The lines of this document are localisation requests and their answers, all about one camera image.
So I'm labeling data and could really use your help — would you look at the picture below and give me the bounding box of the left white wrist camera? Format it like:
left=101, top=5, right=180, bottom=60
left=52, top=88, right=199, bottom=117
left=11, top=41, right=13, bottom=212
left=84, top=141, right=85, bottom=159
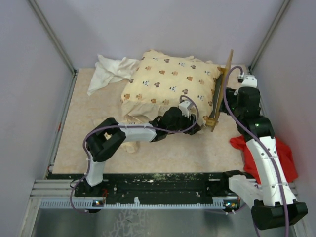
left=178, top=100, right=193, bottom=118

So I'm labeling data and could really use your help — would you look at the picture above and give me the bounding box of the red cloth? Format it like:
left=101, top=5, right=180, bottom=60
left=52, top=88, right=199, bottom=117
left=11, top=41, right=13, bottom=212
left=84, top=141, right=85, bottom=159
left=230, top=136, right=298, bottom=184

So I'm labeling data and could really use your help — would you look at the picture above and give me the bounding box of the cream animal print cushion cover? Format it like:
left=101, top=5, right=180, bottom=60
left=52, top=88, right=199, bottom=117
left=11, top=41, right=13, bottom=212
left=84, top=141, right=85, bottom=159
left=121, top=50, right=221, bottom=126

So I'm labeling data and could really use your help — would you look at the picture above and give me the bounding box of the left aluminium frame post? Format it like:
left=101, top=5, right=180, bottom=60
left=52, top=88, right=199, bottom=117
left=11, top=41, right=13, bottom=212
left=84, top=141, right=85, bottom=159
left=27, top=0, right=79, bottom=75

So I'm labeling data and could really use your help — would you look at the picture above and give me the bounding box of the white cloth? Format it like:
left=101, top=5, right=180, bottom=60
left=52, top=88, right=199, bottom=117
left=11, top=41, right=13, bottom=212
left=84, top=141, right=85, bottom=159
left=87, top=54, right=140, bottom=96

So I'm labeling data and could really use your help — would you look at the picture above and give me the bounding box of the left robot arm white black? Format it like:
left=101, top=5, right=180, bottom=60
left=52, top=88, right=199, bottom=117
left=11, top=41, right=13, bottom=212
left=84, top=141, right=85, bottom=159
left=83, top=106, right=200, bottom=196

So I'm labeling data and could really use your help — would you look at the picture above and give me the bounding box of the wooden pet bed frame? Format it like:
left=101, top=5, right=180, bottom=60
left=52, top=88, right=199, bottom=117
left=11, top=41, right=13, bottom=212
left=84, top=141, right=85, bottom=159
left=205, top=49, right=234, bottom=132

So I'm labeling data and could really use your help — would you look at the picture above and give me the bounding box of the right aluminium frame post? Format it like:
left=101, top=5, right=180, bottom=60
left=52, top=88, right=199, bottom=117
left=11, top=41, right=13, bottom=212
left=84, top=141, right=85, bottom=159
left=248, top=0, right=292, bottom=73

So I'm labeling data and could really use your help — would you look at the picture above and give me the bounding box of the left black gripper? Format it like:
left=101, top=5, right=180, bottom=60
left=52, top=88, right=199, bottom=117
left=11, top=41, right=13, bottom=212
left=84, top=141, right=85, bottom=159
left=167, top=110, right=201, bottom=136

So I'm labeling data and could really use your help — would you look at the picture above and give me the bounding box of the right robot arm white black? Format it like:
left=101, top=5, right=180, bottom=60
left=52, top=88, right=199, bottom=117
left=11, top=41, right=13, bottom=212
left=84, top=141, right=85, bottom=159
left=220, top=86, right=308, bottom=230

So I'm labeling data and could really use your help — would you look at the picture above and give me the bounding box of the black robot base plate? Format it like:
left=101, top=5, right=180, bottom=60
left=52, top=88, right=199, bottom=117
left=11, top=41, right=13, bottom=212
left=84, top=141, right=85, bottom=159
left=74, top=172, right=250, bottom=205

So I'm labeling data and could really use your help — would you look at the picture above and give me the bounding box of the aluminium frame post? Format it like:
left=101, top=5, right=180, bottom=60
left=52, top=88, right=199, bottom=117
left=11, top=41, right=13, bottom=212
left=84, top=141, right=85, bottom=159
left=27, top=0, right=79, bottom=75
left=248, top=0, right=292, bottom=73

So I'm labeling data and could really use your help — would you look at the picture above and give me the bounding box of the white slotted cable duct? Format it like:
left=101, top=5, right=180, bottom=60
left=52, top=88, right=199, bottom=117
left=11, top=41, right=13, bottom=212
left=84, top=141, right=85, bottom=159
left=39, top=199, right=232, bottom=210

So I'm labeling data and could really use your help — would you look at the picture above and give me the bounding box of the small cream print pillow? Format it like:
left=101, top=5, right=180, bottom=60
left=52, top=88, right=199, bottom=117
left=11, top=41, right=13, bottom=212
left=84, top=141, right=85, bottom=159
left=121, top=142, right=139, bottom=154

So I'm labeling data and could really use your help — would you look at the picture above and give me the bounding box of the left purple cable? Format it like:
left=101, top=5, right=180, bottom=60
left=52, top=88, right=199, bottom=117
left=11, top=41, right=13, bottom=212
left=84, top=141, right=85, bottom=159
left=70, top=95, right=200, bottom=215

